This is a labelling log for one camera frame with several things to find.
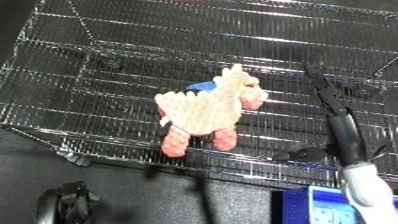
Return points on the pale right robot arm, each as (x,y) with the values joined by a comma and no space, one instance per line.
(367,190)

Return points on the cream and pink plush toy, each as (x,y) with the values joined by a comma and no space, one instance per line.
(204,110)

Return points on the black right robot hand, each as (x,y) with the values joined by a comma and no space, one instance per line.
(346,136)

